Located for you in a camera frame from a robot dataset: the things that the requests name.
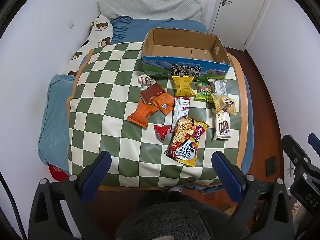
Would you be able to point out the printed blue cardboard box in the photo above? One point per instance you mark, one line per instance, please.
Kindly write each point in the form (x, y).
(190, 68)

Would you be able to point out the blue fleece quilt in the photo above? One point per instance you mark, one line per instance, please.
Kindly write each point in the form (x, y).
(57, 120)

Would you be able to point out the yellow bread packet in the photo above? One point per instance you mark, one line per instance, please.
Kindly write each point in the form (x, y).
(225, 102)

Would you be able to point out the green candy bag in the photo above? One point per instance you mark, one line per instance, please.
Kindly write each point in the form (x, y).
(203, 92)

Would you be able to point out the white textured pillow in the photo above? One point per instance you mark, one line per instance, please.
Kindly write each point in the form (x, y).
(150, 7)

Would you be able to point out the red cloth item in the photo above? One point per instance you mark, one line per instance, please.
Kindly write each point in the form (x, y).
(57, 173)

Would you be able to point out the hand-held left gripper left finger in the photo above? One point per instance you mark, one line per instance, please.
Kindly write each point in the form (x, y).
(100, 172)

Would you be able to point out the small white candy wrapper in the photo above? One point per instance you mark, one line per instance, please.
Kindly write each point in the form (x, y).
(146, 81)

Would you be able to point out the white wall socket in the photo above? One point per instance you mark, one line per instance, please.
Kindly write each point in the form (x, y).
(71, 25)

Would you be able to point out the white chocolate wafer packet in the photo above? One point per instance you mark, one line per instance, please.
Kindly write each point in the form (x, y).
(222, 125)

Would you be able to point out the red triangular snack packet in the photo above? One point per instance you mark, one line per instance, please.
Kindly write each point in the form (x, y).
(161, 132)

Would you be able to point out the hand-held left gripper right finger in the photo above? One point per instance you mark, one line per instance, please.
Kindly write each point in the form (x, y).
(225, 172)

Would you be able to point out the black wall socket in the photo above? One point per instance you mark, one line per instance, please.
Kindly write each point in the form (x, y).
(271, 166)

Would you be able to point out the yellow crinkled snack packet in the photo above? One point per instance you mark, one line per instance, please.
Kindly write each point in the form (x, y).
(183, 85)

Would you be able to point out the long white red-label packet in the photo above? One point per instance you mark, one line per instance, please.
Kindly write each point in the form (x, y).
(181, 107)

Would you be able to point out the blue bed sheet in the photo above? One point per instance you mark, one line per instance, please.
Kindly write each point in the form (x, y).
(160, 26)

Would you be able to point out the grey fleece clothing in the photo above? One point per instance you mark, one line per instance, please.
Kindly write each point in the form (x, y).
(170, 217)

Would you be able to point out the green white checkered mat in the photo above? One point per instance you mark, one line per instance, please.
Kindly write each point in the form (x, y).
(105, 100)

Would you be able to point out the brown red snack packet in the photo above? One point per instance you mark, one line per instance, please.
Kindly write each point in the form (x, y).
(151, 93)

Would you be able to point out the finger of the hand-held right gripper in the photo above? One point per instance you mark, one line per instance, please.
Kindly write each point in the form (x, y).
(296, 152)
(314, 141)

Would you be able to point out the yellow instant noodle packet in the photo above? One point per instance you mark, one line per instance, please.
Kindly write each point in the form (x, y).
(186, 142)

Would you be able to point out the bear print pillow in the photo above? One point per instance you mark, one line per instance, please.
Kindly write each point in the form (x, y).
(100, 30)

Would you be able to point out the white door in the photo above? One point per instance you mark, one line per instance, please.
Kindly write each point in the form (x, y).
(240, 17)

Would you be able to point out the orange pinched snack packet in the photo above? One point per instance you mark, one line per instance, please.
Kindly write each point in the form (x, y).
(141, 113)

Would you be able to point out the grey white snack packet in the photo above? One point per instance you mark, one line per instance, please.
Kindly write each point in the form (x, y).
(220, 87)

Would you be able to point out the orange snack packet white label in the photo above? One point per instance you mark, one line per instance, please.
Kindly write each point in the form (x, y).
(162, 103)

